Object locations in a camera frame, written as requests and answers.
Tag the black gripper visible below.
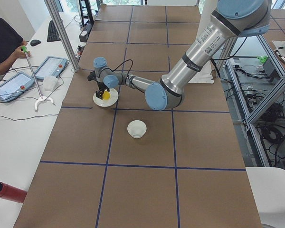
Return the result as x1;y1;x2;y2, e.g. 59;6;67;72
95;82;110;99

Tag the yellow lemon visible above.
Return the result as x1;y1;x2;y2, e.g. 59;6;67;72
103;91;111;100

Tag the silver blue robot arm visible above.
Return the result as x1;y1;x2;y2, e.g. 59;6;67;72
87;0;271;111

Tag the white plate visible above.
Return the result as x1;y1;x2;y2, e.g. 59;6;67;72
93;88;119;107

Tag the white bowl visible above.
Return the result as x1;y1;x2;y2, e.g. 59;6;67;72
127;120;147;139

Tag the far teach pendant tablet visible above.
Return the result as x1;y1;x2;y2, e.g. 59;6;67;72
35;56;68;80

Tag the teach pendant tablet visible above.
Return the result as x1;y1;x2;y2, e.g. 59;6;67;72
35;56;68;80
0;72;35;102

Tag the black power box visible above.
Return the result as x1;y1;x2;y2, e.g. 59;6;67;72
79;23;93;42

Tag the black keyboard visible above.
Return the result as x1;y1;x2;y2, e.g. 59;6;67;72
47;20;60;42

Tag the brown paper table cover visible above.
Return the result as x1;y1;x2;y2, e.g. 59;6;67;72
15;6;261;228

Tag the black computer mouse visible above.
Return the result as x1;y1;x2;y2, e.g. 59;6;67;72
30;39;41;47

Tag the reacher grabber tool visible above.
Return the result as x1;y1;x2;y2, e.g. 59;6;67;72
21;46;55;112

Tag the near teach pendant tablet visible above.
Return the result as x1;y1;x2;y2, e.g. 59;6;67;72
0;72;35;102

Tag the person in black shirt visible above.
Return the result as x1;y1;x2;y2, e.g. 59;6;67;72
0;18;27;76

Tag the red cylinder tube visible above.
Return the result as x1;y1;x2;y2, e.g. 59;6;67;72
0;182;27;203

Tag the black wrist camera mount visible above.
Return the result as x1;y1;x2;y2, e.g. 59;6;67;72
87;71;97;82

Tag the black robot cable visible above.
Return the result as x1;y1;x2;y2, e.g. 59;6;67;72
110;59;148;92

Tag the aluminium frame post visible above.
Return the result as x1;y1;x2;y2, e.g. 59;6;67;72
44;0;79;72

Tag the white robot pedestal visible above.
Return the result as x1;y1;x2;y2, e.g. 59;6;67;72
189;0;218;84

